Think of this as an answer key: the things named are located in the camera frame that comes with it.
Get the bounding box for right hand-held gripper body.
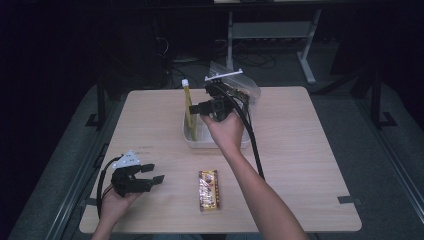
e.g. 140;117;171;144
204;68;244;123

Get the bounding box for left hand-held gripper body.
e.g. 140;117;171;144
110;149;151;198

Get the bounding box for yellow spouted pouch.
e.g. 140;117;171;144
181;78;198;142

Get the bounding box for white plastic container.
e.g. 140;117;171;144
181;109;252;150

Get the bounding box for person's left hand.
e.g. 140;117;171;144
99;190;143;224

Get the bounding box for person's right hand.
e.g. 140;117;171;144
199;111;245;154

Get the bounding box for brown and yellow snack packet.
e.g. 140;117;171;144
198;170;221;212

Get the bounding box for black metal stand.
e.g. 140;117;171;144
85;83;108;131
369;69;398;130

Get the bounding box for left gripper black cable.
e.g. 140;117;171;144
96;155;123;218

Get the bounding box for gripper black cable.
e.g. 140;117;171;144
218;84;266;182
96;155;123;218

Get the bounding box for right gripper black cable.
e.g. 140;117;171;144
218;84;266;182

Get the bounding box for floor cables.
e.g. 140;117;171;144
153;34;278;90

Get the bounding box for white desk frame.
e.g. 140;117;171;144
225;9;323;86

